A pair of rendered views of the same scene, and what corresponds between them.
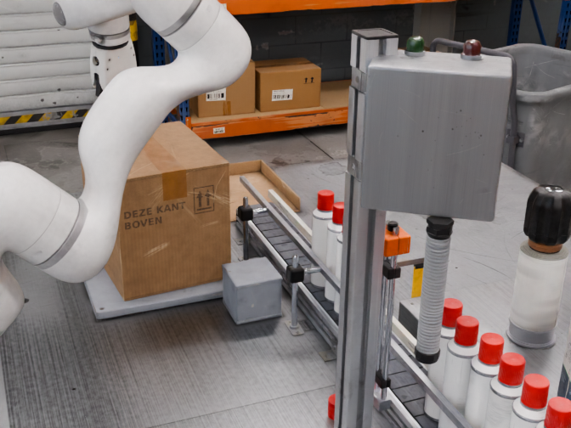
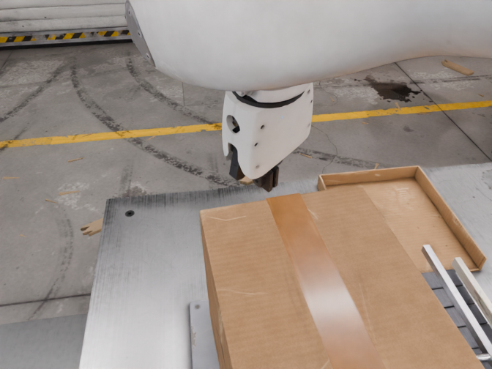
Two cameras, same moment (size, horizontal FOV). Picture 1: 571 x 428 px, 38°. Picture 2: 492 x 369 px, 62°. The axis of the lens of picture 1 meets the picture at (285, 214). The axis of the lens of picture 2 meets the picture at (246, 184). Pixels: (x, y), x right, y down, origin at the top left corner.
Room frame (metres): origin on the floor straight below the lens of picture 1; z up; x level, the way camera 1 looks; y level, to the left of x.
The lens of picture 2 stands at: (1.35, 0.31, 1.52)
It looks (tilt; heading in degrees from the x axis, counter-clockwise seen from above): 41 degrees down; 13
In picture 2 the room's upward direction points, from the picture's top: straight up
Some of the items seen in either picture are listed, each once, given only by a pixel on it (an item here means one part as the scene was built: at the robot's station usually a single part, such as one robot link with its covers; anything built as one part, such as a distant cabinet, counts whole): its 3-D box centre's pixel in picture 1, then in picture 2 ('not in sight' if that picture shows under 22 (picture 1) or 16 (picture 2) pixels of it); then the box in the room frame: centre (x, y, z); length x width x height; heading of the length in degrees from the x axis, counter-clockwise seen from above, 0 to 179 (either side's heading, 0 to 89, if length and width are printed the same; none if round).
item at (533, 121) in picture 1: (517, 133); not in sight; (3.66, -1.09, 0.48); 0.89 x 0.63 x 0.96; 131
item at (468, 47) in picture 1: (472, 48); not in sight; (1.01, -0.23, 1.49); 0.03 x 0.03 x 0.02
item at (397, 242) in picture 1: (403, 314); not in sight; (1.10, -0.19, 1.05); 0.10 x 0.04 x 0.33; 112
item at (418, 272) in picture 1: (421, 279); not in sight; (1.13, -0.21, 1.09); 0.03 x 0.01 x 0.06; 112
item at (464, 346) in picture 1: (460, 379); not in sight; (1.03, -0.27, 0.98); 0.05 x 0.05 x 0.20
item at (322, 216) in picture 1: (324, 239); not in sight; (1.50, -0.08, 0.98); 0.05 x 0.05 x 0.20
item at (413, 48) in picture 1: (415, 44); not in sight; (1.03, -0.16, 1.49); 0.03 x 0.03 x 0.02
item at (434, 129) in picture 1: (434, 132); not in sight; (1.00, -0.19, 1.38); 0.17 x 0.10 x 0.19; 77
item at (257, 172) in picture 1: (235, 190); (392, 218); (2.06, 0.14, 0.85); 0.30 x 0.26 x 0.04; 22
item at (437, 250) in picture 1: (432, 291); not in sight; (0.94, -0.20, 1.18); 0.04 x 0.04 x 0.21
